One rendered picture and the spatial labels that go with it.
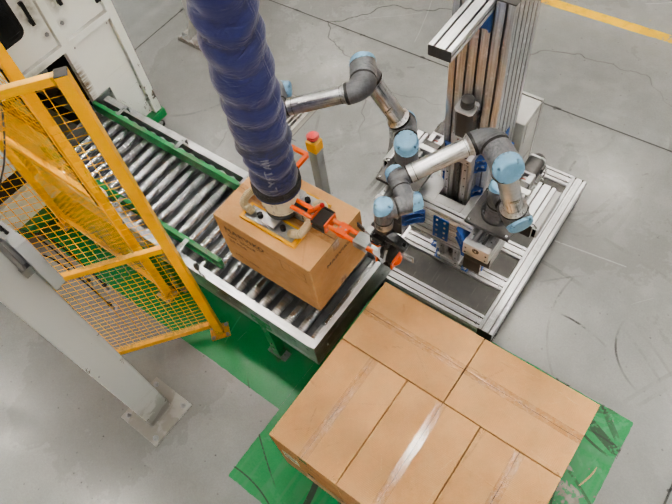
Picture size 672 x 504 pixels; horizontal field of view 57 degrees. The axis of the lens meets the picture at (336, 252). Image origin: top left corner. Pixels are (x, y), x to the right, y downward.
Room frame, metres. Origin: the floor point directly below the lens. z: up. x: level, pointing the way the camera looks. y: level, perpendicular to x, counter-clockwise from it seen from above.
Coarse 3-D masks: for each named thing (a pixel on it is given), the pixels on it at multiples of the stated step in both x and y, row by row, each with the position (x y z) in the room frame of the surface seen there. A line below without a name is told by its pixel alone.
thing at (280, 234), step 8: (256, 208) 1.82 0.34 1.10; (240, 216) 1.79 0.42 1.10; (248, 216) 1.78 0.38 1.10; (256, 216) 1.77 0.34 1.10; (264, 216) 1.76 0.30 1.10; (256, 224) 1.73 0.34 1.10; (264, 224) 1.72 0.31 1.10; (280, 224) 1.70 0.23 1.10; (288, 224) 1.69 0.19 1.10; (272, 232) 1.67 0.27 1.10; (280, 232) 1.65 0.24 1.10; (280, 240) 1.62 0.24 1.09; (288, 240) 1.60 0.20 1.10; (296, 240) 1.60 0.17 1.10
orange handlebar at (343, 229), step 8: (296, 152) 2.03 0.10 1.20; (304, 152) 2.00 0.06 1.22; (304, 160) 1.96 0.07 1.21; (296, 200) 1.73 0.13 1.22; (296, 208) 1.68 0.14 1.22; (336, 224) 1.56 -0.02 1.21; (344, 224) 1.55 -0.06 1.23; (336, 232) 1.52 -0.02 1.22; (344, 232) 1.50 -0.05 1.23; (352, 232) 1.50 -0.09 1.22; (368, 248) 1.40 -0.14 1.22; (400, 256) 1.33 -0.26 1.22
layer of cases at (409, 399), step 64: (384, 320) 1.38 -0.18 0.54; (448, 320) 1.31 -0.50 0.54; (320, 384) 1.10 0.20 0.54; (384, 384) 1.04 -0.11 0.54; (448, 384) 0.98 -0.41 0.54; (512, 384) 0.92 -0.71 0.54; (320, 448) 0.80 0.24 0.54; (384, 448) 0.74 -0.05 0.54; (448, 448) 0.69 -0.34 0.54; (512, 448) 0.63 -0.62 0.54; (576, 448) 0.58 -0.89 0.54
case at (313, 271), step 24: (240, 192) 1.95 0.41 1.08; (312, 192) 1.87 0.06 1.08; (216, 216) 1.84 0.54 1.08; (336, 216) 1.70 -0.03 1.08; (360, 216) 1.70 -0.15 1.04; (240, 240) 1.75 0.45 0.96; (264, 240) 1.64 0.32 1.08; (312, 240) 1.59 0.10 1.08; (336, 240) 1.57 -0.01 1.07; (264, 264) 1.66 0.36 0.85; (288, 264) 1.52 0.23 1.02; (312, 264) 1.46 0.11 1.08; (336, 264) 1.55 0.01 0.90; (288, 288) 1.57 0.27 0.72; (312, 288) 1.44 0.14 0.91; (336, 288) 1.53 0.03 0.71
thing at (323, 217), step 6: (318, 210) 1.64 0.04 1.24; (324, 210) 1.64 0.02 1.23; (330, 210) 1.63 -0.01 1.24; (312, 216) 1.61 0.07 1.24; (318, 216) 1.61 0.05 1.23; (324, 216) 1.61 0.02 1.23; (330, 216) 1.60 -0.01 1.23; (312, 222) 1.59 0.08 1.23; (318, 222) 1.58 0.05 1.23; (324, 222) 1.57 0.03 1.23; (330, 222) 1.57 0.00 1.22; (318, 228) 1.57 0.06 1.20; (324, 228) 1.55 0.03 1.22
